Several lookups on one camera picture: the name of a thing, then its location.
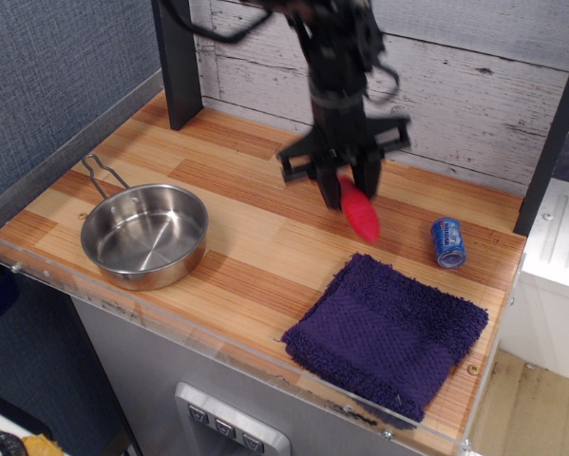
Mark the red handled metal spoon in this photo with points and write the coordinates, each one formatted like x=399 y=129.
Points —
x=358 y=210

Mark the black vertical post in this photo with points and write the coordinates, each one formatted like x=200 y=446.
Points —
x=545 y=167
x=178 y=58

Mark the black and yellow object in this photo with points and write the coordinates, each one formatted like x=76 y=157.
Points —
x=33 y=445

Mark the white side cabinet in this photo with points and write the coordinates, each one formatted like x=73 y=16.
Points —
x=536 y=325

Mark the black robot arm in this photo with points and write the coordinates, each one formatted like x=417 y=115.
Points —
x=342 y=44

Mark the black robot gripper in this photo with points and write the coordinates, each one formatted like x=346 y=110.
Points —
x=342 y=134

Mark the purple terry cloth towel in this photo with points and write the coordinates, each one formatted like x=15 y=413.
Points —
x=384 y=336

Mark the silver toy fridge cabinet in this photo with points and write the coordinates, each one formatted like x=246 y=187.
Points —
x=144 y=366

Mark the silver dispenser button panel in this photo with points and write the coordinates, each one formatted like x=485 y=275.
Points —
x=229 y=422

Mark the black vertical post right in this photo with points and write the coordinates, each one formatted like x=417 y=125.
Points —
x=545 y=167

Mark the small blue mentos can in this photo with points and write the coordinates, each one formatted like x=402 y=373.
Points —
x=447 y=238

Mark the stainless steel pot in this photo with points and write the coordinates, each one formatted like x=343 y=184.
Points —
x=142 y=237

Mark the black vertical post left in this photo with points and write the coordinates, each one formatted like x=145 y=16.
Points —
x=178 y=58

